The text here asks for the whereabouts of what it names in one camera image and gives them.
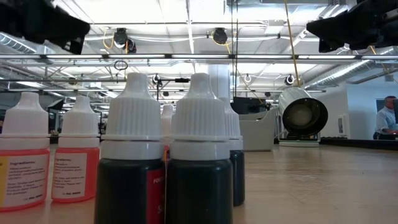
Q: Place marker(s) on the person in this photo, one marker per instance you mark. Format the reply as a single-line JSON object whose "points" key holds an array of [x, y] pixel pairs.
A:
{"points": [[385, 118]]}

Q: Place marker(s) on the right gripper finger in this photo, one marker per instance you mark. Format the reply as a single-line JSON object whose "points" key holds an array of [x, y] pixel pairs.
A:
{"points": [[342, 43], [345, 25]]}

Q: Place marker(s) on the silver ventilation duct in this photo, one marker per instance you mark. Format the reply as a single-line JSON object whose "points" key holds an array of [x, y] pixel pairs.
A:
{"points": [[31, 49], [342, 73]]}

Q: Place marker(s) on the long ceiling light bar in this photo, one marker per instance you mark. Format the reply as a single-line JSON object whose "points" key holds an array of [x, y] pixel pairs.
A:
{"points": [[199, 56]]}

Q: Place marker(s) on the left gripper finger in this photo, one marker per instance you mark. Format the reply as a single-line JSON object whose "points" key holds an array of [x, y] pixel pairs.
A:
{"points": [[62, 25], [76, 46]]}

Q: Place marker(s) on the black metal table frame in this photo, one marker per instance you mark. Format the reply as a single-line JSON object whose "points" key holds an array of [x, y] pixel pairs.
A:
{"points": [[357, 144]]}

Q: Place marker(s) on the small dark bottle red label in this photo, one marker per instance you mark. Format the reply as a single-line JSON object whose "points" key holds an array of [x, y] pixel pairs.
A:
{"points": [[130, 124]]}

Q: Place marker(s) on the black perforated computer case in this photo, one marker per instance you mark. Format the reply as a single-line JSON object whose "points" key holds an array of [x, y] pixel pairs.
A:
{"points": [[248, 105]]}

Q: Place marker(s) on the small orange dropper bottle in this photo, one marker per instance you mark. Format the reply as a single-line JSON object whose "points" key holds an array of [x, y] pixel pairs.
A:
{"points": [[167, 121], [77, 124], [25, 124]]}

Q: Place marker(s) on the black angled monitor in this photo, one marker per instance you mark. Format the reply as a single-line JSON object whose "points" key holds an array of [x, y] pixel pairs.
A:
{"points": [[57, 104]]}

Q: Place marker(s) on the small dark dropper bottle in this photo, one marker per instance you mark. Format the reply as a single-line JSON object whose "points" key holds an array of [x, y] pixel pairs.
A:
{"points": [[199, 124], [237, 174]]}

